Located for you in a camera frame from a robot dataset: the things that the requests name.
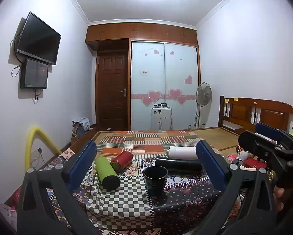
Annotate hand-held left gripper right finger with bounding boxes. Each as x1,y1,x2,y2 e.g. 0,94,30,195
195,139,280,235

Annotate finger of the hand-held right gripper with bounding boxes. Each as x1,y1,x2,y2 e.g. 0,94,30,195
255,122,293,148
238,130,287,169

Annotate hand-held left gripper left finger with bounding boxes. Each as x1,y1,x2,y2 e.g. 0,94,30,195
16,140,103,235

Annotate green cup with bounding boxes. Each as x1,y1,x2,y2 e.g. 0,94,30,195
95,156,121,190

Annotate tall black cup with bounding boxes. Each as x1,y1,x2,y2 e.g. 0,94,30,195
155,156,203,175

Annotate red cup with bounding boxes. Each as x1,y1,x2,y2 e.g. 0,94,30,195
110,151,134,173

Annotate short black cup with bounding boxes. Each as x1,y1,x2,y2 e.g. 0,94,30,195
143,166,169,198

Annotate person's right hand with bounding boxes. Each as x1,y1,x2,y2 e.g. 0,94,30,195
273,185,288,213

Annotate wooden bed headboard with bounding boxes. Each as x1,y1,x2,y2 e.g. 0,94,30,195
218,95,293,135

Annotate red box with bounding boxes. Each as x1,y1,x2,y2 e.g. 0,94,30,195
244,158,267,170

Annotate pile of clothes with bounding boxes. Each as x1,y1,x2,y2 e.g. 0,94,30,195
72,117,91,138

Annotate dark floral cloth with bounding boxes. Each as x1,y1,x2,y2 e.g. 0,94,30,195
38,148,237,235

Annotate yellow foam tube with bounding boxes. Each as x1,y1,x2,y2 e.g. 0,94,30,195
24,126,62,172

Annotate checked cloth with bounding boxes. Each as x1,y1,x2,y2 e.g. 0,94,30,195
85,173,155,229

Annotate patchwork blanket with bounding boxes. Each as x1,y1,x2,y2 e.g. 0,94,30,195
97,130,201,157

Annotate white box appliance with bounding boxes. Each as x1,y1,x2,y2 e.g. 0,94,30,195
150,106,172,131

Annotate standing fan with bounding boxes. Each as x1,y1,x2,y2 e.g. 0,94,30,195
194,82,213,129

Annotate brown wooden door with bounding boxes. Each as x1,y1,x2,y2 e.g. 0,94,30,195
95,51,129,131

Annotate pink plastic bag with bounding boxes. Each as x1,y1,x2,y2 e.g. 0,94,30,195
0,195,18,233

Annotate glass sliding wardrobe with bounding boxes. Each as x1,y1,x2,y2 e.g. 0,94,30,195
130,41,199,131

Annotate wooden overhead cabinets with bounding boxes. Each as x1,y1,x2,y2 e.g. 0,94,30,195
85,22,198,51

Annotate wall socket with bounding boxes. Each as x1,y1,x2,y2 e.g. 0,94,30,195
31,147,44,162

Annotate small wall monitor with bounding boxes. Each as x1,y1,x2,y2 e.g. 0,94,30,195
20,57,49,89

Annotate black wall cables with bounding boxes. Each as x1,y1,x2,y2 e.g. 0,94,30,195
10,35,44,104

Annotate wall-mounted television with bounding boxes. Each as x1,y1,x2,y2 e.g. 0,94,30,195
16,11,62,66

